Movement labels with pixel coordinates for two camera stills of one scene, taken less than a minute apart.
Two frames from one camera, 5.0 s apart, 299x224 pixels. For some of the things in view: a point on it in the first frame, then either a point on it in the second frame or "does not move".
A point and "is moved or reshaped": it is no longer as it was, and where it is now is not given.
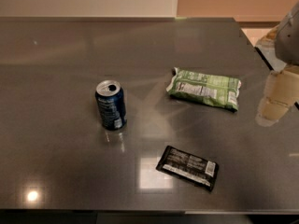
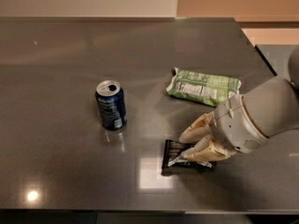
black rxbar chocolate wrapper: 199,172 is moved or reshaped
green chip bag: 213,91 does not move
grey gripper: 288,41 → 234,125
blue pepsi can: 112,105 does not move
